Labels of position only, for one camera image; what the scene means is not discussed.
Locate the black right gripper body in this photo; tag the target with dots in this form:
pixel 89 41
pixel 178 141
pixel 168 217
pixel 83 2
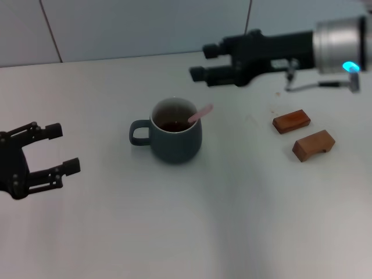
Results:
pixel 267 49

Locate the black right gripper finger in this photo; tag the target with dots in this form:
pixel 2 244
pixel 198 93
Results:
pixel 213 50
pixel 203 74

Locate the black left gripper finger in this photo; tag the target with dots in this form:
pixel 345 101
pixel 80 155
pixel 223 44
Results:
pixel 71 167
pixel 53 130

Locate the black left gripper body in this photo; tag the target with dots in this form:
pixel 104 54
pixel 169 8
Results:
pixel 13 171

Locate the grey ceramic cup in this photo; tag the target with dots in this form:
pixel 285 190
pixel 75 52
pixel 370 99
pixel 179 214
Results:
pixel 175 142

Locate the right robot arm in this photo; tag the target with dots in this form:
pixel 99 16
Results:
pixel 340 43

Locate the dark flat wooden block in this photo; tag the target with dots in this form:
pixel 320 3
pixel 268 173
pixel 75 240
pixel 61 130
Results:
pixel 290 123

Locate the light notched wooden block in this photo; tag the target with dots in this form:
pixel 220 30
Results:
pixel 308 146

